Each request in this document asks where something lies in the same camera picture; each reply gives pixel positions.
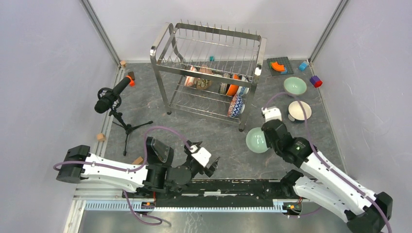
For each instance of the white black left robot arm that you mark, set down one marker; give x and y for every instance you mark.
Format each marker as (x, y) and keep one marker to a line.
(80, 164)

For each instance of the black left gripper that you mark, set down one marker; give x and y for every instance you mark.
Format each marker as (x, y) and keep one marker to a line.
(208, 171)

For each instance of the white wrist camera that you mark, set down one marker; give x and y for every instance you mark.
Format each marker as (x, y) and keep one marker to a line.
(200, 154)
(272, 113)

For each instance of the wooden block under arm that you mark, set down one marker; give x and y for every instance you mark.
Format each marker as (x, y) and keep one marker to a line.
(138, 161)

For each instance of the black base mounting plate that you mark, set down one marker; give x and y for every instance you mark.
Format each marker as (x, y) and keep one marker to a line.
(221, 193)

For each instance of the purple red block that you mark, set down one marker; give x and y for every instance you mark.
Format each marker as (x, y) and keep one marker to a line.
(316, 81)

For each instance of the blue white porcelain bowl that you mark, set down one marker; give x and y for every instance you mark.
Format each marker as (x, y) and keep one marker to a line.
(241, 89)

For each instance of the black microphone on tripod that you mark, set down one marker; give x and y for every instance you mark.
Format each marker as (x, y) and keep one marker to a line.
(109, 100)

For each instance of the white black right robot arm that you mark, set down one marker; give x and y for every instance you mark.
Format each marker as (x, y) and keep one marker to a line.
(361, 209)

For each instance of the grey building baseplate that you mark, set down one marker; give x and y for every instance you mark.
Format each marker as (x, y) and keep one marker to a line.
(281, 61)

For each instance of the orange curved block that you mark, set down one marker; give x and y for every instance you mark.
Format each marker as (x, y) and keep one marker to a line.
(278, 67)

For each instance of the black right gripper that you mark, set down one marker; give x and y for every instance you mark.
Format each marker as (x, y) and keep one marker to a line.
(268, 142)

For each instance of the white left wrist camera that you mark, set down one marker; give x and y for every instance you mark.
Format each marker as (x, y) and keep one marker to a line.
(200, 154)

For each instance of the orange bowl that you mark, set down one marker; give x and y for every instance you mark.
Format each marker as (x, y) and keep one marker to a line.
(232, 88)

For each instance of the red white patterned bowl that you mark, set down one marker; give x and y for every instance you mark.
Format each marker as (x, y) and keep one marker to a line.
(190, 81)

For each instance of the wooden cube left rail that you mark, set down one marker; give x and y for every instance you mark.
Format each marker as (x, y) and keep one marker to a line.
(101, 137)

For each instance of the blue zigzag patterned bowl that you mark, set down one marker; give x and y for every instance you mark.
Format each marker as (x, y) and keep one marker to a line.
(236, 106)

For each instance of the black white patterned bowl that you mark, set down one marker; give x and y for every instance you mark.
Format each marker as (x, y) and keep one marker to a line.
(223, 86)

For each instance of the black clear-top container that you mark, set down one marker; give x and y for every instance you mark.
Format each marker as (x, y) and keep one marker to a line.
(158, 152)

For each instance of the light blue block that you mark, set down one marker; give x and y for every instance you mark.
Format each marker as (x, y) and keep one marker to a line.
(303, 65)

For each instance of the pale green ceramic bowl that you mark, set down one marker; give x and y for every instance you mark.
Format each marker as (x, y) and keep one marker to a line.
(295, 86)

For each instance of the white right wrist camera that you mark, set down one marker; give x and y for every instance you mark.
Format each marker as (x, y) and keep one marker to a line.
(272, 113)

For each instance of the brown patterned bowl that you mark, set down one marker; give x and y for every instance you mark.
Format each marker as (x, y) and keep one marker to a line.
(203, 84)

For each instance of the steel two-tier dish rack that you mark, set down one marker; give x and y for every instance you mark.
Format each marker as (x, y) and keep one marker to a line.
(182, 45)

